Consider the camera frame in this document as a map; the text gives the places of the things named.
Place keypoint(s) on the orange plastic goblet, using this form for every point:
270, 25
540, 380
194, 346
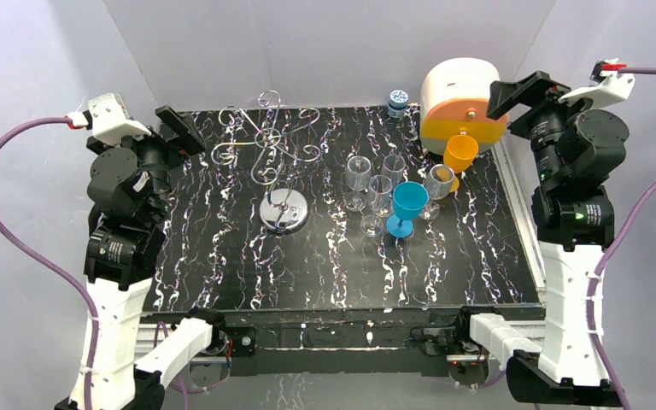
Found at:
460, 152

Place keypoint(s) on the clear wine glass right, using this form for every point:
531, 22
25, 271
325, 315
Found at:
439, 183

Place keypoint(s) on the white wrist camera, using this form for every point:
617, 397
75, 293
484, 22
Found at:
107, 118
610, 87

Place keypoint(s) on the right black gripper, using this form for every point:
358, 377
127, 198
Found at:
521, 96

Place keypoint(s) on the chrome wine glass rack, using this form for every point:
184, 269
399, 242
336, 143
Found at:
282, 210

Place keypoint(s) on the clear wine glass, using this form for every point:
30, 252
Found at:
439, 183
378, 198
358, 172

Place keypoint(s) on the white orange cylindrical appliance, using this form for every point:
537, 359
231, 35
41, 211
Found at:
454, 100

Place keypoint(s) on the clear wine glass left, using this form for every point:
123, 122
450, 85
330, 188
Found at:
358, 172

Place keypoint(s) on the small blue lidded jar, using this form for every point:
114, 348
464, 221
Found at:
397, 104

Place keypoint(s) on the clear champagne flute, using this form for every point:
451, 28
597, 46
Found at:
393, 167

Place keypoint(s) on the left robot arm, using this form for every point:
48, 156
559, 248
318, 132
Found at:
129, 188

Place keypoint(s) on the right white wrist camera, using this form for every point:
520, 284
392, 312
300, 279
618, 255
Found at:
610, 87

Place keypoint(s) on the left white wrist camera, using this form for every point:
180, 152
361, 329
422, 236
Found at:
107, 118

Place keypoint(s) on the blue plastic wine glass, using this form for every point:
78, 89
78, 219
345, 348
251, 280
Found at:
408, 202

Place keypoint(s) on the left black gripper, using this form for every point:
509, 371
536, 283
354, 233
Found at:
178, 131

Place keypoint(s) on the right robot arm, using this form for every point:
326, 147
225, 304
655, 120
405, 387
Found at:
576, 143

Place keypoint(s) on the clear wine glass front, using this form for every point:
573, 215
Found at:
378, 198

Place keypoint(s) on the aluminium rail frame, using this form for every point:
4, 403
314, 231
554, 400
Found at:
327, 298

